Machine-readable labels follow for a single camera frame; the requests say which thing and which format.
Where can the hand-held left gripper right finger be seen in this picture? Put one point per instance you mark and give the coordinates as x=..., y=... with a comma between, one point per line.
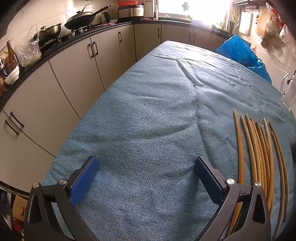
x=208, y=183

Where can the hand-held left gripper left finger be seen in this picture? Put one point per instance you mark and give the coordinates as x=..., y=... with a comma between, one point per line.
x=84, y=180

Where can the bundle of wooden chopsticks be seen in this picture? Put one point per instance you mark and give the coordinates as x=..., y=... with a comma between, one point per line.
x=259, y=150

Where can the cardboard box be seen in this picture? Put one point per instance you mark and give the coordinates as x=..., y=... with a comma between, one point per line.
x=19, y=208

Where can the blue tablecloth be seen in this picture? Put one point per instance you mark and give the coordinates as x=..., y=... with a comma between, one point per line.
x=150, y=115

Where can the beige base cabinets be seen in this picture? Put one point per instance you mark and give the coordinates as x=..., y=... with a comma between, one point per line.
x=69, y=76

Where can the clear glass mug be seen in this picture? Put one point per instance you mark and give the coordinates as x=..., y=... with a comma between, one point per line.
x=289, y=92

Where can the black kitchen countertop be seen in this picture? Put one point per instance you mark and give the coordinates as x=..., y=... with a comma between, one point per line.
x=30, y=68

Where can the white bowl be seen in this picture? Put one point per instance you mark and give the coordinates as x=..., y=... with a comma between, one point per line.
x=12, y=75

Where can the blue plastic bag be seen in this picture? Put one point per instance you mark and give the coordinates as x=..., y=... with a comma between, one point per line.
x=240, y=51

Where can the clear plastic food bag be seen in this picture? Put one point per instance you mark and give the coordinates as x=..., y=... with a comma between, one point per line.
x=27, y=54

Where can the brown glass bottle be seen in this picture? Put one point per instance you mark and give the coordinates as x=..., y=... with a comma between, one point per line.
x=11, y=58

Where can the black gas stove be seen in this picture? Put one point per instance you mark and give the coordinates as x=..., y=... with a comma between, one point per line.
x=69, y=34

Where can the steel cooking pot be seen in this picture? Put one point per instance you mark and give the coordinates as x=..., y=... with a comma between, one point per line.
x=49, y=31

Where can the dark countertop utensil cup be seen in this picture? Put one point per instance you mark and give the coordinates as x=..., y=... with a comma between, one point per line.
x=231, y=26

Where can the pink raw meat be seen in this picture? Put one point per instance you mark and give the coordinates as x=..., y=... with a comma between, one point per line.
x=146, y=19
x=107, y=23

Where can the black wok with lid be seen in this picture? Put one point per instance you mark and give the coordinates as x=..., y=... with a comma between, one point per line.
x=78, y=19

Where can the white cutting board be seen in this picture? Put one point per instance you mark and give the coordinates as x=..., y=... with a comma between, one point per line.
x=245, y=24

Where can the steel kettle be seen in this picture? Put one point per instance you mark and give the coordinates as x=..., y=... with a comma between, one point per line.
x=105, y=17

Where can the hanging plastic bags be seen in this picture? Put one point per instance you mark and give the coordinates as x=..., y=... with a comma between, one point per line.
x=272, y=27

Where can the kitchen window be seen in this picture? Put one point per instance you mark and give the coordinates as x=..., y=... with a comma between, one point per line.
x=196, y=9

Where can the silver steel appliance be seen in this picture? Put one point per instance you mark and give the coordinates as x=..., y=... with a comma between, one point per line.
x=130, y=12

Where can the faucet with green cloth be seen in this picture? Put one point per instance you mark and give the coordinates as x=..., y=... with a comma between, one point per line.
x=185, y=6

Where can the white bottle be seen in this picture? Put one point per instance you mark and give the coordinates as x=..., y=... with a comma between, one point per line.
x=155, y=12

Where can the red plastic basin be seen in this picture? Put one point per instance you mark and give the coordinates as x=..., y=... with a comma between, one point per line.
x=127, y=3

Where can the metal wall rack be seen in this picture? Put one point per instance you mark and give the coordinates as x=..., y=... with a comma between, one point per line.
x=245, y=4

